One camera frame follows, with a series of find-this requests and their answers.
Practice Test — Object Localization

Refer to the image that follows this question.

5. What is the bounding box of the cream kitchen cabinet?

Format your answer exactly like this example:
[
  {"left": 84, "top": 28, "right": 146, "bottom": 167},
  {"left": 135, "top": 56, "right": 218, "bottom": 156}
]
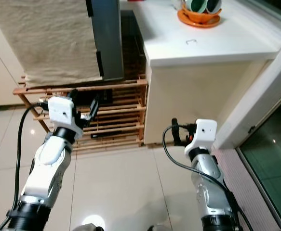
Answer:
[{"left": 0, "top": 22, "right": 27, "bottom": 107}]

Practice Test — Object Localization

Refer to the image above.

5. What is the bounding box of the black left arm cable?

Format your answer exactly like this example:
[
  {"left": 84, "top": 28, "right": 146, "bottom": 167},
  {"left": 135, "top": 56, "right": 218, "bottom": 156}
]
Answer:
[{"left": 13, "top": 100, "right": 50, "bottom": 231}]

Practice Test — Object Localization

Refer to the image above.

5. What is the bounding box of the white counter block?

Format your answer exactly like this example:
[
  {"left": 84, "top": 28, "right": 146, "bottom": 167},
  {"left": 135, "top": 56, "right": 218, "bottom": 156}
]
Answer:
[{"left": 120, "top": 0, "right": 281, "bottom": 146}]

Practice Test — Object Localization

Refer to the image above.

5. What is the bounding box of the white framed glass door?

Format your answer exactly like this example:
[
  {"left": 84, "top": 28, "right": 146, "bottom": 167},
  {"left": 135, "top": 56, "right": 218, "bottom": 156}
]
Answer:
[{"left": 213, "top": 0, "right": 281, "bottom": 231}]

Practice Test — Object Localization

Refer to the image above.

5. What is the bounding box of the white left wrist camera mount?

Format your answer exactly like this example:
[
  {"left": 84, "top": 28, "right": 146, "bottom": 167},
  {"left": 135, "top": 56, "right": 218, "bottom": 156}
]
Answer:
[{"left": 47, "top": 95, "right": 83, "bottom": 141}]

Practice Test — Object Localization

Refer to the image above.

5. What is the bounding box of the orange plate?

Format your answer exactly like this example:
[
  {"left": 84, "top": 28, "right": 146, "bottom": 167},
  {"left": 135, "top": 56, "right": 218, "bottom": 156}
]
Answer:
[{"left": 177, "top": 10, "right": 222, "bottom": 28}]

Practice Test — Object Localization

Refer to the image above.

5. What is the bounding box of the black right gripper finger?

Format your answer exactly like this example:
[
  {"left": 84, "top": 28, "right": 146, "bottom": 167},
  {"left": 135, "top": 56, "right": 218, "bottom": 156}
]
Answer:
[{"left": 171, "top": 118, "right": 182, "bottom": 146}]

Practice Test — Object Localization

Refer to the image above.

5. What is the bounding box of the orange bowl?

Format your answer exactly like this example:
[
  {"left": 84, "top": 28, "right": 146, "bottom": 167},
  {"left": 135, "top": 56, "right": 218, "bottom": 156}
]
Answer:
[{"left": 181, "top": 4, "right": 223, "bottom": 24}]

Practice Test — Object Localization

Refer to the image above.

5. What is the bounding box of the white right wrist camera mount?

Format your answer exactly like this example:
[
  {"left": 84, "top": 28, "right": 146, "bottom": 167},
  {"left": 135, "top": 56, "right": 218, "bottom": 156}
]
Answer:
[{"left": 184, "top": 119, "right": 217, "bottom": 157}]

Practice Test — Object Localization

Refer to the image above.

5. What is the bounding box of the wooden slatted rack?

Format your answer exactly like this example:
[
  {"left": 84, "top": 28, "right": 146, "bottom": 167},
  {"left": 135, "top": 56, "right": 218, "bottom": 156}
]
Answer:
[{"left": 13, "top": 75, "right": 148, "bottom": 154}]

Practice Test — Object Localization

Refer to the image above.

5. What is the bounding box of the green white cup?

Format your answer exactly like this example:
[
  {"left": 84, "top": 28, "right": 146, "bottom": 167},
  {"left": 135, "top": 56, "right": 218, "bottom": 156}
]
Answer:
[
  {"left": 184, "top": 0, "right": 207, "bottom": 13},
  {"left": 205, "top": 0, "right": 223, "bottom": 14}
]

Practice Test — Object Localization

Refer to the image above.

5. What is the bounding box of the beige fridge cover cloth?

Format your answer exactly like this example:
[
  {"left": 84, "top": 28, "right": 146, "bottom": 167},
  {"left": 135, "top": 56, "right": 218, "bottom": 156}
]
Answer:
[{"left": 0, "top": 0, "right": 103, "bottom": 90}]

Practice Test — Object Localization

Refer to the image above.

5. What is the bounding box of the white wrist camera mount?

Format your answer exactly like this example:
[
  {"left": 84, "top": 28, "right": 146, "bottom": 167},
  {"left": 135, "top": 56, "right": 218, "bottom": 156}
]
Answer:
[
  {"left": 47, "top": 95, "right": 83, "bottom": 141},
  {"left": 184, "top": 119, "right": 217, "bottom": 157}
]

